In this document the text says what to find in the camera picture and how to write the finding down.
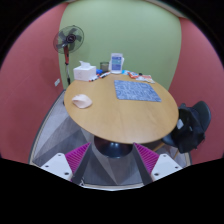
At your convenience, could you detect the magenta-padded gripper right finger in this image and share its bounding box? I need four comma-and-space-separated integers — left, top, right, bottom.
132, 142, 184, 186

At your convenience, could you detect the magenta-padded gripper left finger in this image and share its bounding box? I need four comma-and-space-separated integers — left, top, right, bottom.
39, 142, 93, 186

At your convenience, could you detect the pale pink computer mouse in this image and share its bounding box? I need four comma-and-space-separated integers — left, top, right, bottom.
71, 93, 93, 110

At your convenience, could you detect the blue patterned mouse pad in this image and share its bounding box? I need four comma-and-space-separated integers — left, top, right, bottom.
114, 79, 163, 103

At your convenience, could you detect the black office chair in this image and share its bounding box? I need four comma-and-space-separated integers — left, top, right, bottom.
162, 100, 212, 155

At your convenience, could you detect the red snack packet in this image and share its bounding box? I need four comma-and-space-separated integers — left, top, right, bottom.
127, 70, 140, 80

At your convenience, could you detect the white tissue box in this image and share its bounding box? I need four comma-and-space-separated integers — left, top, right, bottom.
72, 60, 97, 82

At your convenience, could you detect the dark mesh pen cup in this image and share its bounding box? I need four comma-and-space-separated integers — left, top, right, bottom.
100, 61, 110, 73

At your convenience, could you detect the white blue sign stand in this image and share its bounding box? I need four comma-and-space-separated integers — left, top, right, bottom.
109, 52, 125, 75

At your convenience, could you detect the black red standing fan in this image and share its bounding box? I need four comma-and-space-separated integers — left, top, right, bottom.
53, 25, 85, 88

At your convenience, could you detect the black table pedestal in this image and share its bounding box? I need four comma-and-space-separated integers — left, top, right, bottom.
93, 135, 134, 159

